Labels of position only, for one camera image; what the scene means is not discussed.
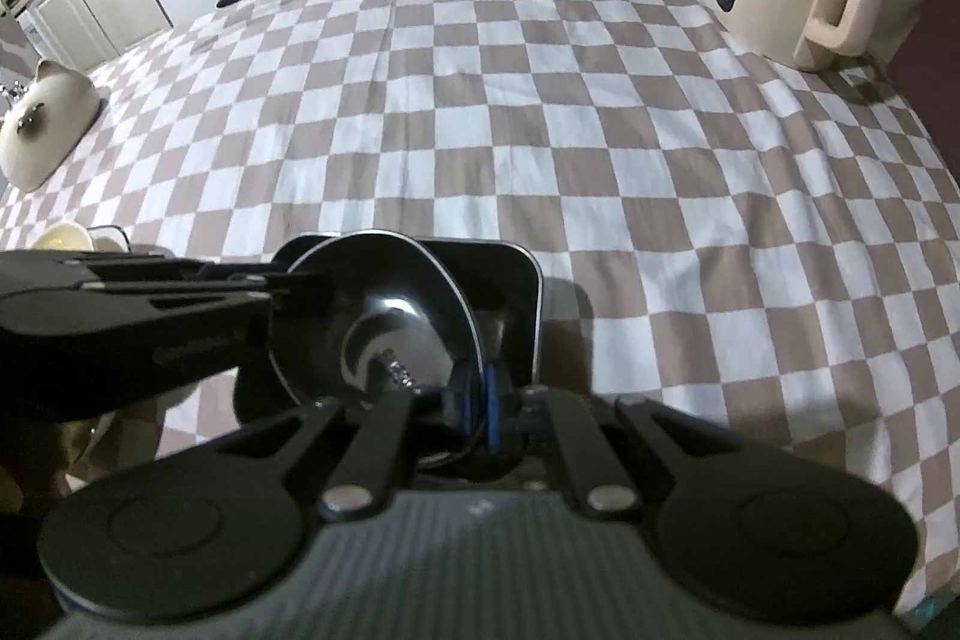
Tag square steel container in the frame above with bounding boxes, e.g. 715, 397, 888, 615
232, 237, 545, 485

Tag small steel bowl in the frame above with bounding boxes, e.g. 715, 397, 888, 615
266, 230, 481, 470

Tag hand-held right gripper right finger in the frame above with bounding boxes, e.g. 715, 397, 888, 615
480, 366, 758, 521

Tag cream bowl with handles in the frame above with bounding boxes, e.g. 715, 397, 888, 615
30, 220, 97, 252

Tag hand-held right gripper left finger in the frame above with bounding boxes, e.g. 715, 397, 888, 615
187, 377, 477, 525

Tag white kitchen cabinets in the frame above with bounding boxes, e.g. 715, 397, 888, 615
13, 0, 175, 73

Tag white cat-shaped ceramic jar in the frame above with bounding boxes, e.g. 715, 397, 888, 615
0, 57, 103, 192

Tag brown white checkered tablecloth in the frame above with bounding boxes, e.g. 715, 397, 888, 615
0, 0, 960, 620

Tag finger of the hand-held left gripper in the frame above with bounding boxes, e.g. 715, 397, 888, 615
195, 262, 336, 319

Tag pink cushion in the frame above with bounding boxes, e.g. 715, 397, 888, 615
889, 0, 960, 180

